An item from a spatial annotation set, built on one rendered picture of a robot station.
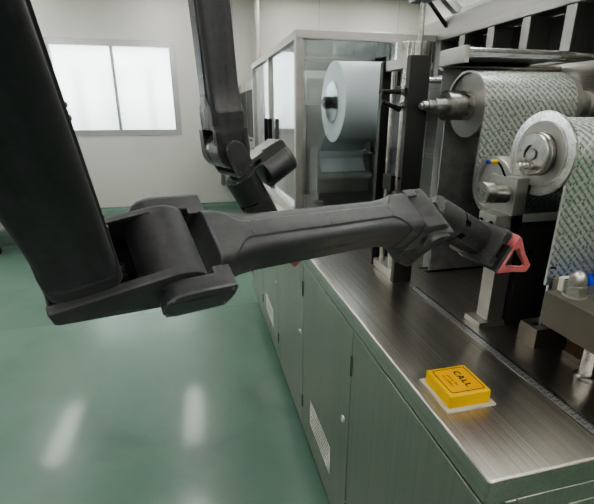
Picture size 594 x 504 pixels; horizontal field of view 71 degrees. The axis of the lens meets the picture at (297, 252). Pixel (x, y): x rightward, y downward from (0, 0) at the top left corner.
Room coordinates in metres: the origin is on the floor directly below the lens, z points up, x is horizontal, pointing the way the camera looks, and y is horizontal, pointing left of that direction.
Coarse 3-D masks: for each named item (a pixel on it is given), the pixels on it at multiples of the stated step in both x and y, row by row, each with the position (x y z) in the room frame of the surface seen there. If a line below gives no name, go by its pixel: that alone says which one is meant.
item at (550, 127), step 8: (528, 128) 0.79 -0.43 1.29; (536, 128) 0.78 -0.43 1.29; (544, 128) 0.76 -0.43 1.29; (552, 128) 0.74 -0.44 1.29; (560, 128) 0.73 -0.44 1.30; (560, 136) 0.72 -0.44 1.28; (560, 144) 0.72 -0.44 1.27; (560, 152) 0.72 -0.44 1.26; (560, 160) 0.71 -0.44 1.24; (552, 168) 0.73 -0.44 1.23; (560, 168) 0.71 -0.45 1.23; (528, 176) 0.78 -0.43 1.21; (536, 176) 0.76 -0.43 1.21; (544, 176) 0.74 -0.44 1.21; (552, 176) 0.72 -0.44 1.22; (536, 184) 0.75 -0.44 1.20; (544, 184) 0.74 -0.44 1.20
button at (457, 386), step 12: (432, 372) 0.57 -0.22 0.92; (444, 372) 0.57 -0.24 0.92; (456, 372) 0.57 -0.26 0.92; (468, 372) 0.57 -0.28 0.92; (432, 384) 0.56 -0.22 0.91; (444, 384) 0.54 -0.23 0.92; (456, 384) 0.54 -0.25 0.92; (468, 384) 0.54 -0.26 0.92; (480, 384) 0.54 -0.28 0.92; (444, 396) 0.52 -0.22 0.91; (456, 396) 0.51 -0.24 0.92; (468, 396) 0.52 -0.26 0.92; (480, 396) 0.52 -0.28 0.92
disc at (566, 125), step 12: (528, 120) 0.80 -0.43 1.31; (540, 120) 0.77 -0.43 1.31; (552, 120) 0.75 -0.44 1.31; (564, 120) 0.72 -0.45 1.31; (564, 132) 0.72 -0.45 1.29; (516, 144) 0.82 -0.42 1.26; (576, 144) 0.69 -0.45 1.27; (576, 156) 0.69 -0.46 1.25; (564, 168) 0.71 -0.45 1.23; (564, 180) 0.70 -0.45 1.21; (528, 192) 0.77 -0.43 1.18; (540, 192) 0.74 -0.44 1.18; (552, 192) 0.72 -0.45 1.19
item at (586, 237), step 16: (576, 192) 0.71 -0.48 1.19; (592, 192) 0.71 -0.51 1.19; (560, 208) 0.70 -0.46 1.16; (576, 208) 0.71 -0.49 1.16; (592, 208) 0.72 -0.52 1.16; (560, 224) 0.70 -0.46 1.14; (576, 224) 0.71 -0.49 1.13; (592, 224) 0.72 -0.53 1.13; (560, 240) 0.70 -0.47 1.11; (576, 240) 0.71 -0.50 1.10; (592, 240) 0.72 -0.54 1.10; (560, 256) 0.71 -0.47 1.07; (576, 256) 0.71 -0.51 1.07; (592, 256) 0.72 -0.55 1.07; (560, 272) 0.71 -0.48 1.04; (592, 272) 0.72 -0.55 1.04
